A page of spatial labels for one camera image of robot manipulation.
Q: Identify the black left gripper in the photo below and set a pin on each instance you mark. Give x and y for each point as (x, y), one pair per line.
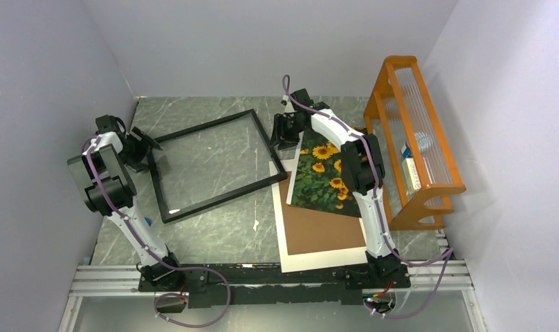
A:
(135, 162)

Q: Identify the clear acrylic sheet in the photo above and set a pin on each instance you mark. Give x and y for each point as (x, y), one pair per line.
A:
(211, 162)

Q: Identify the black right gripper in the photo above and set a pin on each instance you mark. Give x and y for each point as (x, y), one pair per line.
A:
(279, 133)

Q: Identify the sunflower photo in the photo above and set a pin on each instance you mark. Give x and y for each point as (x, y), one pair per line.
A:
(318, 183)

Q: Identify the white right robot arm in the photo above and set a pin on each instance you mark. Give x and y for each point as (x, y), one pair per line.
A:
(362, 172)

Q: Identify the aluminium table rail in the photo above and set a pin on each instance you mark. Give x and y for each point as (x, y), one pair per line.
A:
(441, 298)

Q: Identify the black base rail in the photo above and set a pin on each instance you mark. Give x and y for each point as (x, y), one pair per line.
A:
(209, 285)

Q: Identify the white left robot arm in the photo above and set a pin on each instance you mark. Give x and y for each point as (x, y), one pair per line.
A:
(101, 175)

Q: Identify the black picture frame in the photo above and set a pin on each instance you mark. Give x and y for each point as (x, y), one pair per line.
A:
(278, 173)

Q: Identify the orange wooden shelf rack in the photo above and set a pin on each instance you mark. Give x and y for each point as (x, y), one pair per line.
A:
(400, 107)

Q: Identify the white mat backing board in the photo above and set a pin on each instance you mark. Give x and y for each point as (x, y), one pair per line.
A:
(309, 239)

